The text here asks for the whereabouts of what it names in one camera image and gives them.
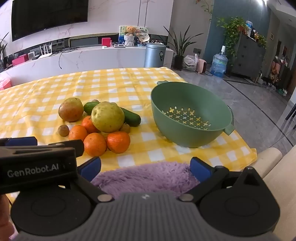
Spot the grey chest of drawers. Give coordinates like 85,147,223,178
231,32,266,80

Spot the blue water jug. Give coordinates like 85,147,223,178
209,45,228,78

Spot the yellow checked tablecloth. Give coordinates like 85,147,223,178
0,67,258,202

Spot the grey round trash bin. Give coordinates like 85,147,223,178
144,42,167,68

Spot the pink packet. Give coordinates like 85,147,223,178
0,75,12,91

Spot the black television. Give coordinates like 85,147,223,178
11,0,89,42

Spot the white wifi router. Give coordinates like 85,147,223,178
38,43,52,58

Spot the green plastic colander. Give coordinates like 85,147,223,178
150,80,235,148

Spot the purple fluffy cushion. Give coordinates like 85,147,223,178
91,161,201,200

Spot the yellow-green pear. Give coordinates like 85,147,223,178
91,101,125,133

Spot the beige chair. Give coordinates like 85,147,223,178
253,139,296,241

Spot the orange mandarin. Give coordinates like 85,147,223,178
81,115,100,134
106,131,131,154
68,125,88,142
83,133,107,157

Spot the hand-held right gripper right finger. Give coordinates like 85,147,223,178
178,157,264,203

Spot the teddy bear in white basket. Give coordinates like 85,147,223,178
124,26,136,47

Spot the pink box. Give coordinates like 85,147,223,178
11,54,28,66

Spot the potted plant in black pot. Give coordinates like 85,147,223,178
163,24,199,71

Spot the small pink appliance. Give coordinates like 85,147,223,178
196,58,208,73

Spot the green trailing houseplant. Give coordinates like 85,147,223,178
216,16,248,58

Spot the red-green pear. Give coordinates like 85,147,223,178
58,97,84,122

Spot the spiky green houseplant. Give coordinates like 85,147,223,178
0,32,10,70

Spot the white plastic bag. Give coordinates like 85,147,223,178
183,54,199,71

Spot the colourful picture board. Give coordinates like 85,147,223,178
119,25,151,44

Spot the green cucumber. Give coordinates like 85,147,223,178
83,101,141,127

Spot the person's left hand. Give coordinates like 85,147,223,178
0,195,14,241

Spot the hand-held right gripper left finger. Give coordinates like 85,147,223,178
69,157,115,205

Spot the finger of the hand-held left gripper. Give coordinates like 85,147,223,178
47,140,84,158
0,137,38,147

